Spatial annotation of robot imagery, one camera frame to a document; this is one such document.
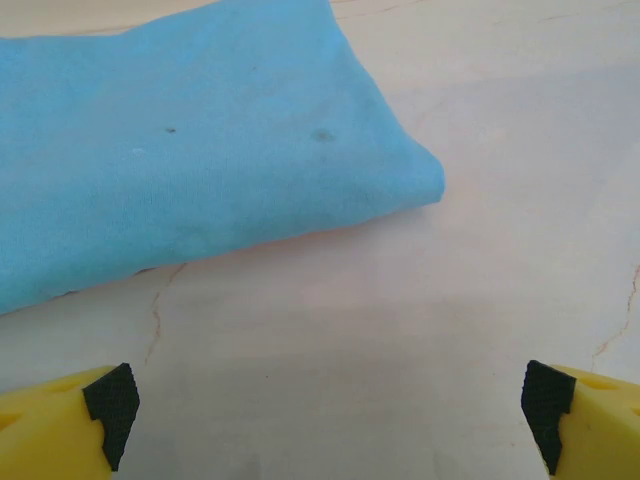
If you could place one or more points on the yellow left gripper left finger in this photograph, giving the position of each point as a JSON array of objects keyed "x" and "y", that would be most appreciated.
[{"x": 45, "y": 430}]

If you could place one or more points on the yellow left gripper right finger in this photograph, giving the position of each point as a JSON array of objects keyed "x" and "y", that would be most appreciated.
[{"x": 600, "y": 430}]

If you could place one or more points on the folded light blue t-shirt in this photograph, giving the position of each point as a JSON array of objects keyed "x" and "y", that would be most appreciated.
[{"x": 175, "y": 160}]

